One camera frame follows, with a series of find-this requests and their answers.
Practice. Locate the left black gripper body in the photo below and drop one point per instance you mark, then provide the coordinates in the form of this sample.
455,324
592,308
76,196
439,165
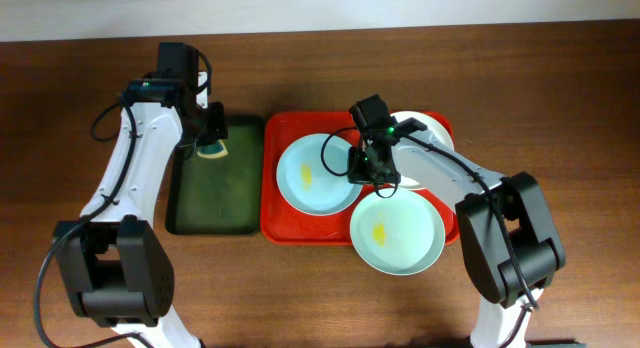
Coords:
215,130

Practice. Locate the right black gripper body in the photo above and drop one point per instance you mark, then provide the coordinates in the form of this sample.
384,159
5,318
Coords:
366,173

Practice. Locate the green and yellow sponge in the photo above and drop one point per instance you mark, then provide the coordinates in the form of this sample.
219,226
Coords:
214,151

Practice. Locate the light blue plate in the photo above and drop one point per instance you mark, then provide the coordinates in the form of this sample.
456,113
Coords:
307,185

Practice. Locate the mint green plate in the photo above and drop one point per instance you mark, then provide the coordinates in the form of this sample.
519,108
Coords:
401,235

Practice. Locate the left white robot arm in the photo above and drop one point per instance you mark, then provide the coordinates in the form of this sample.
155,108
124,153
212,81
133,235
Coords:
115,270

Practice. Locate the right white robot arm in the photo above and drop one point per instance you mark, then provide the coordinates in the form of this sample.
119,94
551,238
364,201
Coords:
510,245

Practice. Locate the dark green plastic tray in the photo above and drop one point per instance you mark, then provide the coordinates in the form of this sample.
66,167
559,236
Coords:
219,196

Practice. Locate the white plate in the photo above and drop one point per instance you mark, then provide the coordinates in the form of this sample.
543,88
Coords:
439,130

